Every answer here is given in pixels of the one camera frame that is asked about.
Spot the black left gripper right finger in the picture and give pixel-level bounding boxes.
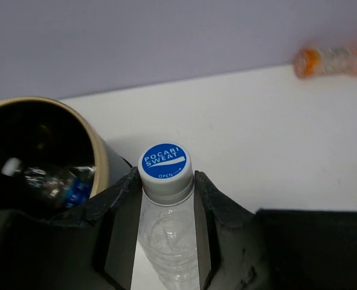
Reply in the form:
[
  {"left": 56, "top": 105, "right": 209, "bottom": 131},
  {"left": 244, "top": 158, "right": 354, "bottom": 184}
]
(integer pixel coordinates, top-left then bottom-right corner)
[{"left": 194, "top": 171, "right": 357, "bottom": 289}]

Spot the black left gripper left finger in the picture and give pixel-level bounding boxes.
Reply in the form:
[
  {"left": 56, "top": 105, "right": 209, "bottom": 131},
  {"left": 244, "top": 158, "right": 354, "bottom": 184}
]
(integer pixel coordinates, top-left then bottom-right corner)
[{"left": 0, "top": 167, "right": 142, "bottom": 289}]

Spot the long clear plastic bottle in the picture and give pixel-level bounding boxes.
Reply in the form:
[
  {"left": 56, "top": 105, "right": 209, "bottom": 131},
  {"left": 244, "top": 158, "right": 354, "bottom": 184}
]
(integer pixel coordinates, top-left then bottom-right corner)
[{"left": 137, "top": 143, "right": 200, "bottom": 289}]

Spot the crushed clear blue-label bottle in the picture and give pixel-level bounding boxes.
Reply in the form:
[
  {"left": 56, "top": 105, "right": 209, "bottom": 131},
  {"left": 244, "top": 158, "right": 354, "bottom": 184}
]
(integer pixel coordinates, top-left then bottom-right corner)
[{"left": 1, "top": 157, "right": 95, "bottom": 209}]

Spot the black bin with gold rim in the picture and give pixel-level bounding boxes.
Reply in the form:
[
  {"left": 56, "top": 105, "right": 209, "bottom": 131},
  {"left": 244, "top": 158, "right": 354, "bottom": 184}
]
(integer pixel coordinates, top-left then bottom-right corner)
[{"left": 0, "top": 97, "right": 130, "bottom": 219}]

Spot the orange label plastic bottle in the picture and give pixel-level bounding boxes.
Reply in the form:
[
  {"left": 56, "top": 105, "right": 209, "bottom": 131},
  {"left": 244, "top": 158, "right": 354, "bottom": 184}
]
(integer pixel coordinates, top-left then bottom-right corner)
[{"left": 293, "top": 45, "right": 357, "bottom": 79}]

